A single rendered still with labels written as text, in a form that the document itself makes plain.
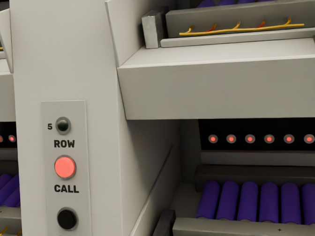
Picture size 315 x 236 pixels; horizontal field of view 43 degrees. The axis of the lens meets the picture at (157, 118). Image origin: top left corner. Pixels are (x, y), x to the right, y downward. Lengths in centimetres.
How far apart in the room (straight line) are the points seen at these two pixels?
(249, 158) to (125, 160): 18
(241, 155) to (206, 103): 17
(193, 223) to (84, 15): 21
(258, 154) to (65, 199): 22
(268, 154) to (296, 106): 16
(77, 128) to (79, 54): 6
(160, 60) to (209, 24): 7
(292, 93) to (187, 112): 8
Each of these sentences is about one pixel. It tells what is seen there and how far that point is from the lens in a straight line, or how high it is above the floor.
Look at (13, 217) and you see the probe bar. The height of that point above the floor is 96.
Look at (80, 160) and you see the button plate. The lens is 33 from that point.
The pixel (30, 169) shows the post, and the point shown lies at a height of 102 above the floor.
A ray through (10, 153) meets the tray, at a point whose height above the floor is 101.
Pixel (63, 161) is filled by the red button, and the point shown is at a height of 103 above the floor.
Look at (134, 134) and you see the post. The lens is 35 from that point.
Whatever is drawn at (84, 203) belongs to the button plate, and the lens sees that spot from 34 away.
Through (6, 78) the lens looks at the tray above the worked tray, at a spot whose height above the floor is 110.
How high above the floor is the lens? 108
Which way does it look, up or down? 3 degrees down
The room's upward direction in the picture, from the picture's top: 2 degrees counter-clockwise
